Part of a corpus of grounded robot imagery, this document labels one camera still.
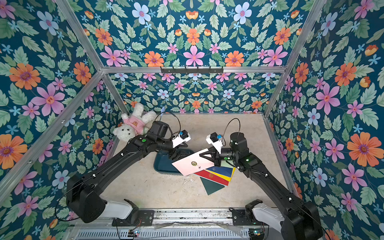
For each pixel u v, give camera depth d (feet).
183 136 2.10
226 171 2.90
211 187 2.76
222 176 2.84
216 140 2.02
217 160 2.02
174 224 2.37
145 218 2.41
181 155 2.18
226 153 2.06
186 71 3.05
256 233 2.34
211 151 2.16
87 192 1.30
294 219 1.25
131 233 2.35
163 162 3.10
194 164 2.36
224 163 2.22
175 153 2.16
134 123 3.42
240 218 2.41
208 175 2.88
